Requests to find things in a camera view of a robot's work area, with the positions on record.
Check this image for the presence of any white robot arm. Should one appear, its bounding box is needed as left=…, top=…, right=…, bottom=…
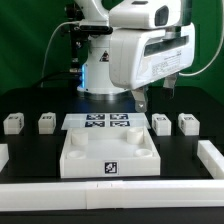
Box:
left=66, top=0, right=195, bottom=112

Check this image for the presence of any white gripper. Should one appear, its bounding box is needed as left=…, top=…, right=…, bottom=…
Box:
left=109, top=24, right=195, bottom=113

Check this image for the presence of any white thin cable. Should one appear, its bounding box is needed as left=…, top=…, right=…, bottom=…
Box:
left=179, top=31, right=224, bottom=78

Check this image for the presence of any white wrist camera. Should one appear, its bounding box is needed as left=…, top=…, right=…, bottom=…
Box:
left=109, top=0, right=181, bottom=30

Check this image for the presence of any white left rail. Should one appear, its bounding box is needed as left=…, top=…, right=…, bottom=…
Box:
left=0, top=144, right=9, bottom=172

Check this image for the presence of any white square tabletop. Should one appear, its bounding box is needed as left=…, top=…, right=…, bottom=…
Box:
left=60, top=126, right=161, bottom=178

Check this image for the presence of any white rail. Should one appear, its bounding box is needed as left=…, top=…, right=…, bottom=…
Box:
left=197, top=140, right=224, bottom=180
left=0, top=180, right=224, bottom=212
left=0, top=144, right=9, bottom=172

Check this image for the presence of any black cable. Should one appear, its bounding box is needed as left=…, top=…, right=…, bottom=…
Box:
left=31, top=70, right=83, bottom=88

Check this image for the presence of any white marker sheet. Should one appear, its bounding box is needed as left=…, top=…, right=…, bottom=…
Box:
left=61, top=113, right=150, bottom=130

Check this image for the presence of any white right rail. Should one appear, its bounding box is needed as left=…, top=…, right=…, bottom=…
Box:
left=197, top=140, right=224, bottom=180

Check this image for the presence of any white front rail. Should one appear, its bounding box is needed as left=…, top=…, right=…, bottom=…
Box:
left=0, top=180, right=224, bottom=212

